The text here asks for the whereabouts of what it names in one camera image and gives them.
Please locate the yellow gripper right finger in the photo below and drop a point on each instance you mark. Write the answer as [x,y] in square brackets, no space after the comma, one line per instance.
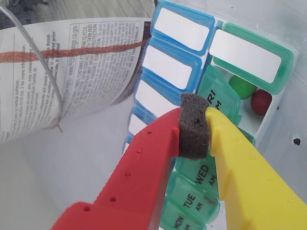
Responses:
[251,187]

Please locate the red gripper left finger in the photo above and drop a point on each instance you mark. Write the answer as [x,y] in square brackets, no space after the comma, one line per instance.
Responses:
[134,177]

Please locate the weekly pill organizer box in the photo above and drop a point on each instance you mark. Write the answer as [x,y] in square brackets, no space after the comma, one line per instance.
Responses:
[172,65]

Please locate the white table cloth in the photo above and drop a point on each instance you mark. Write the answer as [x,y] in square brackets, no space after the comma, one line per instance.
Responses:
[48,179]

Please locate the white printed label bottle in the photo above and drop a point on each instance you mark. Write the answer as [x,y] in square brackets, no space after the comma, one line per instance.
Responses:
[96,72]

